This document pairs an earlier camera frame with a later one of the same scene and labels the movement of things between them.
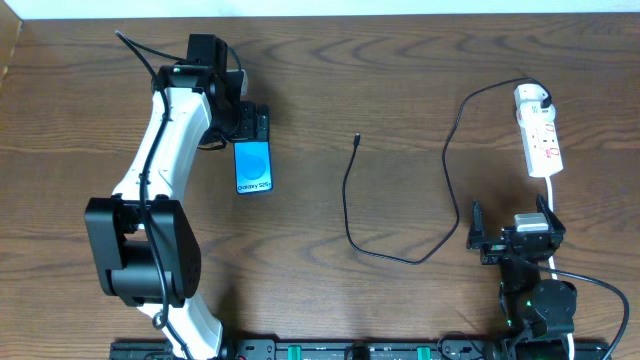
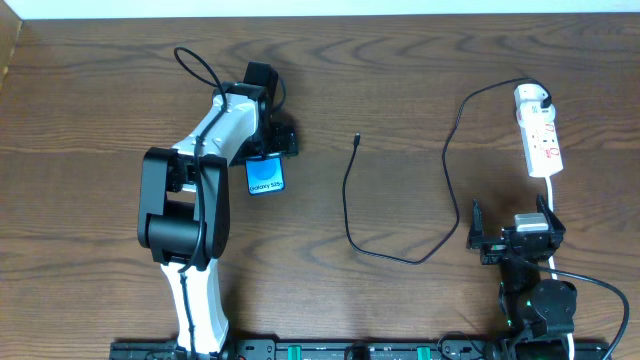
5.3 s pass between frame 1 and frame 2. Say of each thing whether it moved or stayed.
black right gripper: stayed
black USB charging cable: stayed
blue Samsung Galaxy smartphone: moved
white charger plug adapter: stayed
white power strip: stayed
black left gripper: moved
